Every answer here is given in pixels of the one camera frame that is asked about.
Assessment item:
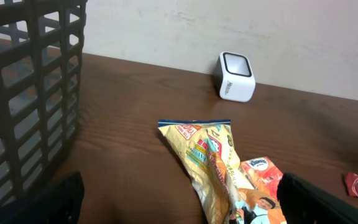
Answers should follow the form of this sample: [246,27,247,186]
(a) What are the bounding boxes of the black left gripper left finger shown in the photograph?
[0,171,85,224]

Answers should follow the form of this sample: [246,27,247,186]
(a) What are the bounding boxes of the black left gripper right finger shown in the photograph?
[277,173,358,224]

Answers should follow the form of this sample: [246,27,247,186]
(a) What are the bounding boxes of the orange tissue pack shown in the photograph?
[240,157,283,199]

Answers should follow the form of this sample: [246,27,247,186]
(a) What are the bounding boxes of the yellow snack chip bag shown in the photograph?
[158,119,286,224]

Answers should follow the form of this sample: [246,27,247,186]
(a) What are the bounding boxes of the grey plastic shopping basket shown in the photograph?
[0,0,86,207]

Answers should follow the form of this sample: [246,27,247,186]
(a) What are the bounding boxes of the white barcode scanner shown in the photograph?
[213,52,256,103]

